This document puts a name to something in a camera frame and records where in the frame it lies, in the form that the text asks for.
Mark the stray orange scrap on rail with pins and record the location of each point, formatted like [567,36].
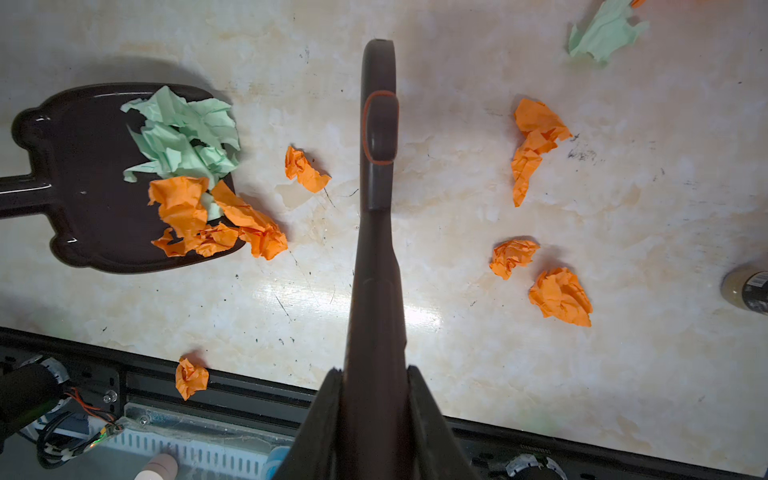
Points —
[190,378]

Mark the blue tape roll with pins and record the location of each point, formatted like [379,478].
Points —
[274,460]

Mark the orange scrap front right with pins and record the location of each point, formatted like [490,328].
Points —
[558,293]

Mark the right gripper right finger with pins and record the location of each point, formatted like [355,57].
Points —
[438,455]

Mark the large orange paper clump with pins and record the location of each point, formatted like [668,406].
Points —
[242,223]

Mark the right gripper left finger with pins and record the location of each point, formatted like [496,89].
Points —
[313,453]

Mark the white slotted cable duct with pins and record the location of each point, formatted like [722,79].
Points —
[203,448]

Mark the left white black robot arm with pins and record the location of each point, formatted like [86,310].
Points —
[30,391]

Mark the dark brown plastic dustpan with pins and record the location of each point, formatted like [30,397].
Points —
[79,145]

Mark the long orange paper scrap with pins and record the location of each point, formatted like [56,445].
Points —
[542,130]

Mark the small orange scrap front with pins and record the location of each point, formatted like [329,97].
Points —
[511,254]

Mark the green scrap right side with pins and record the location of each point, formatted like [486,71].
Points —
[613,26]

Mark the pink cylinder object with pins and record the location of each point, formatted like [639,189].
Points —
[161,467]

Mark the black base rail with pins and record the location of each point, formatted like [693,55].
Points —
[110,380]

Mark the dark brown hand brush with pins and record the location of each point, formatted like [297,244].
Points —
[375,440]

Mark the dark glass bottle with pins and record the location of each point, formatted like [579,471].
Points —
[746,288]

